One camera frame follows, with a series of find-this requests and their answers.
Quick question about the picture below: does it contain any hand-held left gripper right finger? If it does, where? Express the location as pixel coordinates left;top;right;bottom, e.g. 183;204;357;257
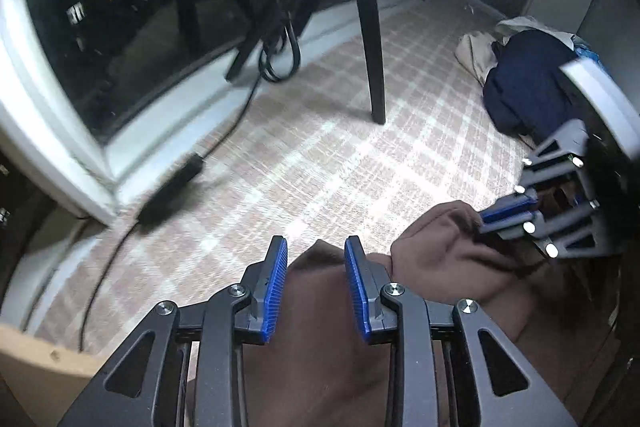
344;236;581;427

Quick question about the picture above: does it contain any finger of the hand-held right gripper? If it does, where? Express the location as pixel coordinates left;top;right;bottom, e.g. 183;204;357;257
480;119;593;223
477;201;621;261

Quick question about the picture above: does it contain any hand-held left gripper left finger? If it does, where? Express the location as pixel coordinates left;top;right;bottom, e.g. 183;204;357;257
57;236;289;427

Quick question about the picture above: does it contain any brown fleece garment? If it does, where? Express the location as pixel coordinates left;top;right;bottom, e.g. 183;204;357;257
185;199;618;427

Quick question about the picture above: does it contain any navy blue garment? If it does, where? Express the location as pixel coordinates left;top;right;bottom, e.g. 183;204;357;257
482;29;596;138

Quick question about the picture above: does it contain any beige garment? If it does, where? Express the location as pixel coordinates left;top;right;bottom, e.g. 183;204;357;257
454;32;507;84

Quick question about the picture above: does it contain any black light tripod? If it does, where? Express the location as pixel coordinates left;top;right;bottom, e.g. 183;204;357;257
175;0;388;126

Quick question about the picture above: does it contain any light wooden panel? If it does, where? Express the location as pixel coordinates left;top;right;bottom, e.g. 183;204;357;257
0;321;103;427

